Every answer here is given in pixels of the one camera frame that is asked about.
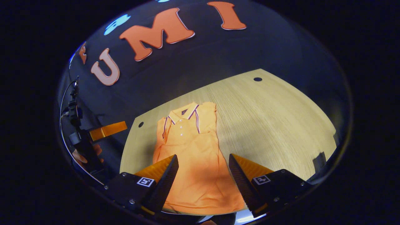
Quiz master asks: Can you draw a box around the orange T-shirt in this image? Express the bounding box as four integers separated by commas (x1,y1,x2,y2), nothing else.
152,102,247,215

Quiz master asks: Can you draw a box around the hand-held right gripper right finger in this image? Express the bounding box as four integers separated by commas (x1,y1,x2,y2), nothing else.
229,153,313,218

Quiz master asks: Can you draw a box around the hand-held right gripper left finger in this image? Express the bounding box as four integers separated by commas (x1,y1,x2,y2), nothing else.
105,154,179,216

